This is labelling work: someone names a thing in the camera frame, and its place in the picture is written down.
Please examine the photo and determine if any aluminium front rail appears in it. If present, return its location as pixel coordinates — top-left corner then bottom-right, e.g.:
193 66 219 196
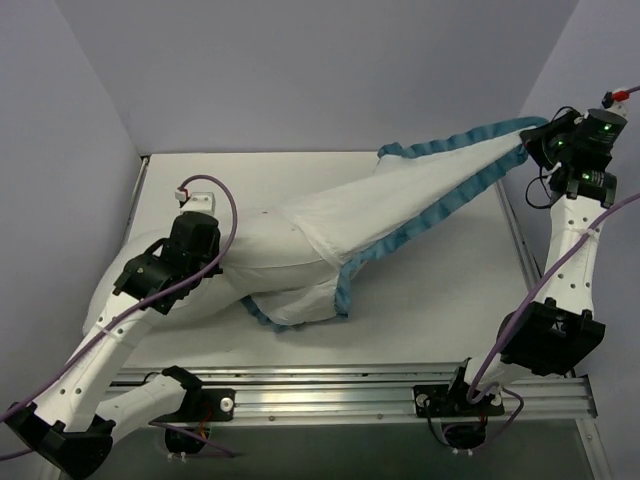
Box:
109 364 599 429

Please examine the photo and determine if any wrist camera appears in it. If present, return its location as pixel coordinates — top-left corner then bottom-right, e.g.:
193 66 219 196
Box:
601 89 630 110
174 189 216 217

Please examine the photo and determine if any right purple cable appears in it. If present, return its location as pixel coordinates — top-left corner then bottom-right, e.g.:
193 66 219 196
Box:
467 84 640 454

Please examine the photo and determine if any aluminium side rail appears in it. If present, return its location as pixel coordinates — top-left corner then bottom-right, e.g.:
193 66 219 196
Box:
102 154 151 311
494 175 541 290

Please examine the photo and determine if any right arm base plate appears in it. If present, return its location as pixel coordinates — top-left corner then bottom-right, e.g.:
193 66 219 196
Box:
412 383 505 419

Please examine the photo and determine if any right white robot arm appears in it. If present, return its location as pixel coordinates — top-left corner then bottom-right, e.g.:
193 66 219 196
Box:
443 100 628 413

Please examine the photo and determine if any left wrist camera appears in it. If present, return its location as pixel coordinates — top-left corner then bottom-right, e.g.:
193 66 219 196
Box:
174 189 216 217

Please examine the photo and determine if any left aluminium side rail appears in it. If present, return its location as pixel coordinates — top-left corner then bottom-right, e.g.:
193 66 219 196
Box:
102 154 151 311

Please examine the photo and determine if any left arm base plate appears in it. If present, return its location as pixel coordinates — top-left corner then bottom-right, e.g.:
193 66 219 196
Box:
176 388 236 423

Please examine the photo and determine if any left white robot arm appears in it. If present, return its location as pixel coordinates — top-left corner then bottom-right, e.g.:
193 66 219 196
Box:
2 212 221 479

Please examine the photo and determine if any blue houndstooth pillowcase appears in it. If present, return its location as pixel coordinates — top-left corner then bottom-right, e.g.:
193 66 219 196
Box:
241 117 547 330

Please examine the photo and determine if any right aluminium side rail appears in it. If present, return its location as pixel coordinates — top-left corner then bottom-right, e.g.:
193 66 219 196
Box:
494 175 541 290

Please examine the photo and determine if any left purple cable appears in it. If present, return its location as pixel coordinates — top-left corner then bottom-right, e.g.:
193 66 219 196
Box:
0 174 239 461

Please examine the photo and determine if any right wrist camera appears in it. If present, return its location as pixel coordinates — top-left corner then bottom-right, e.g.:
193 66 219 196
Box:
601 89 630 110

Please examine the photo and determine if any purple cable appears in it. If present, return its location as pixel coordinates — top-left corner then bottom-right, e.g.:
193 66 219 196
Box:
467 84 640 454
0 174 239 461

